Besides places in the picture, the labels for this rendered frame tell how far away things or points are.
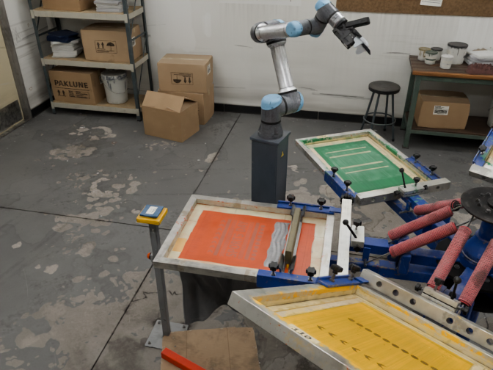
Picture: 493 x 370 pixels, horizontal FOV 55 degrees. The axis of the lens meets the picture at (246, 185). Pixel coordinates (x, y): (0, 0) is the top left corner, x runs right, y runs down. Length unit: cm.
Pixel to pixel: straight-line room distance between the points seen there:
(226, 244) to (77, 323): 144
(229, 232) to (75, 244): 195
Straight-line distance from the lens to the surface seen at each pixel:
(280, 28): 255
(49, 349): 336
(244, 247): 233
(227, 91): 621
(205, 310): 246
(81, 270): 385
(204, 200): 262
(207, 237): 240
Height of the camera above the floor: 241
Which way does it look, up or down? 31 degrees down
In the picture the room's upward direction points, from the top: straight up
